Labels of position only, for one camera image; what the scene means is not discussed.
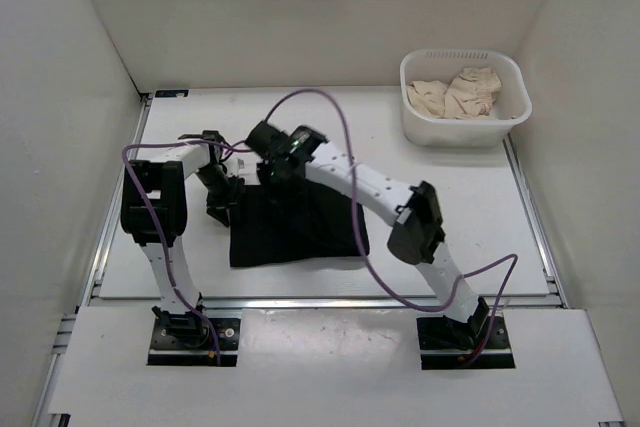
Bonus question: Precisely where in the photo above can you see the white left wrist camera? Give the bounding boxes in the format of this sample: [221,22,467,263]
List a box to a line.
[225,157,250,177]

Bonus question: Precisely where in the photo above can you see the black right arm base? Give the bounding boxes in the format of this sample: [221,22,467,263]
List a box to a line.
[416,315,515,371]

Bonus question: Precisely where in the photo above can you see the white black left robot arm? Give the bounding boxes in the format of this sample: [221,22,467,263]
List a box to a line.
[120,130,244,350]

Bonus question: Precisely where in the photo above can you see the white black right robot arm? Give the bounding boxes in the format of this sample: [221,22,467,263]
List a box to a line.
[246,121,489,349]

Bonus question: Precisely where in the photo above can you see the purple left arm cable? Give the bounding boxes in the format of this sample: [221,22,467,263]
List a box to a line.
[120,139,251,363]

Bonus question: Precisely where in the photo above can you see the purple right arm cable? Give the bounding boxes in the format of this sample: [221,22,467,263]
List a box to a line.
[267,89,519,363]

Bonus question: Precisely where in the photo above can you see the aluminium frame rail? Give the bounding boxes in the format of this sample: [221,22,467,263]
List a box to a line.
[29,91,154,427]

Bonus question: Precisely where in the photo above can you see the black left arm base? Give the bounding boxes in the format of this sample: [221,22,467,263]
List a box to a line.
[147,307,241,367]

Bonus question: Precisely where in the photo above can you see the black trousers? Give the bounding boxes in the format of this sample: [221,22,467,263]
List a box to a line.
[229,182,360,268]

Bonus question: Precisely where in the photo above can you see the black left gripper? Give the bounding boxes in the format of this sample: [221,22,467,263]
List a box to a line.
[195,165,246,226]

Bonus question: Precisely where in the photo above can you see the beige trousers in basket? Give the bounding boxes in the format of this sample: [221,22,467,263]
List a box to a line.
[407,67,502,120]

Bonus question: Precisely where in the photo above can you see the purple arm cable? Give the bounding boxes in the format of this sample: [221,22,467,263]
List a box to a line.
[267,89,519,363]
[120,139,251,363]

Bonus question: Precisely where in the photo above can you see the white plastic basket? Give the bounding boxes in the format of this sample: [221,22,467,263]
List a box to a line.
[400,49,532,148]

